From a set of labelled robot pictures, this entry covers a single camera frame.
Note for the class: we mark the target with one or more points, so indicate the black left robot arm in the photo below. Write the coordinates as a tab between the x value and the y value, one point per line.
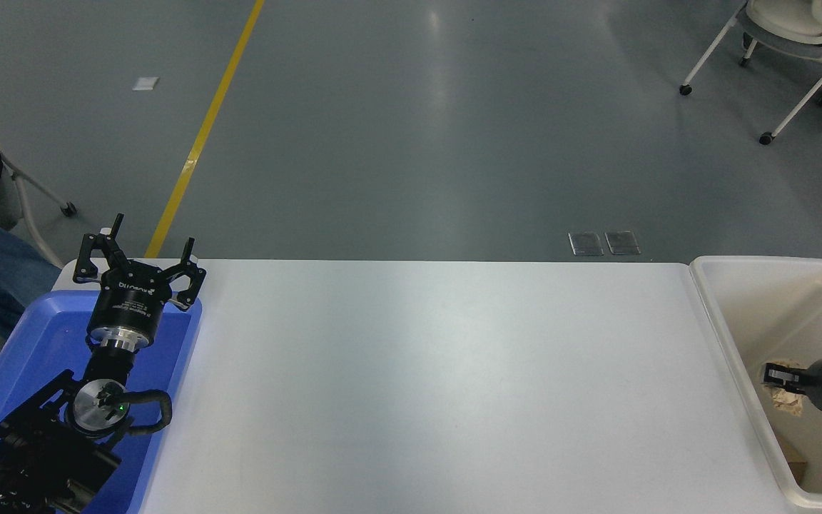
40	457

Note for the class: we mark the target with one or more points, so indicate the blue plastic tray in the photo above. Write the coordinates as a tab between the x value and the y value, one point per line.
40	335

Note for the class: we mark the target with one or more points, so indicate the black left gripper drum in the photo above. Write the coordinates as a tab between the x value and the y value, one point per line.
129	303

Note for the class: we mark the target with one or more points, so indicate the tan paper ball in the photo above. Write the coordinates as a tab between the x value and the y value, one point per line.
788	404

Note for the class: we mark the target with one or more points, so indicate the white wheeled chair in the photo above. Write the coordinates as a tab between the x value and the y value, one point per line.
785	18

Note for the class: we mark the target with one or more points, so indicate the large pale plastic bin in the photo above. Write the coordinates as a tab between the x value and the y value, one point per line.
789	314

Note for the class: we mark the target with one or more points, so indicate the metal floor plate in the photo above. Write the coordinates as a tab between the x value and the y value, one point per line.
622	243
586	243

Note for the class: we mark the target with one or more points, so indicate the white chair beside person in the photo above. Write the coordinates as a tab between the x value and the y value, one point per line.
26	185

